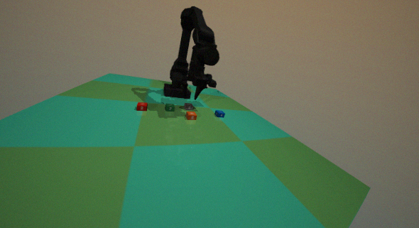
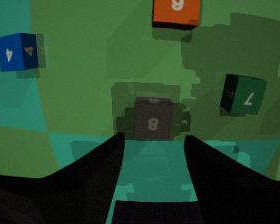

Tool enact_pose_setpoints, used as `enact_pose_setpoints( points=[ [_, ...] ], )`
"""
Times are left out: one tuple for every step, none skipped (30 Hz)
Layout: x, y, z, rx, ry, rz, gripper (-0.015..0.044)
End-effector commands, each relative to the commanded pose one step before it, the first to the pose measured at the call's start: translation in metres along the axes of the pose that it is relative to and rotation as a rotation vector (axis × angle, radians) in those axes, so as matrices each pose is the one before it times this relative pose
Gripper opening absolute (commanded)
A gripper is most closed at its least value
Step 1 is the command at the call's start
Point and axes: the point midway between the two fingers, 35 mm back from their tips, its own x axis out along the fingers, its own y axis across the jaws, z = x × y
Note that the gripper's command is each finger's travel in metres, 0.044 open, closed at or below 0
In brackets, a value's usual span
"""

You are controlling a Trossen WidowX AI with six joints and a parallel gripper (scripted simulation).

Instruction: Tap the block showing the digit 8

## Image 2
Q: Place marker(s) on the blue block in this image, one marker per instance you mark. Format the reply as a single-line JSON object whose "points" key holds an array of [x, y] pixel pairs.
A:
{"points": [[17, 52]]}

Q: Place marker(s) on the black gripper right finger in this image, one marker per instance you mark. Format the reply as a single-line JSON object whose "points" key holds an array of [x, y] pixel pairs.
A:
{"points": [[228, 192]]}

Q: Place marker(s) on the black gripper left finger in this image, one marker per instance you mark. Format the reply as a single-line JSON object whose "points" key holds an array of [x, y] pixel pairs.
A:
{"points": [[80, 193]]}

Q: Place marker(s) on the orange block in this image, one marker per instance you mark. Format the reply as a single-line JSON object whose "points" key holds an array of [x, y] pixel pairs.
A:
{"points": [[179, 14]]}

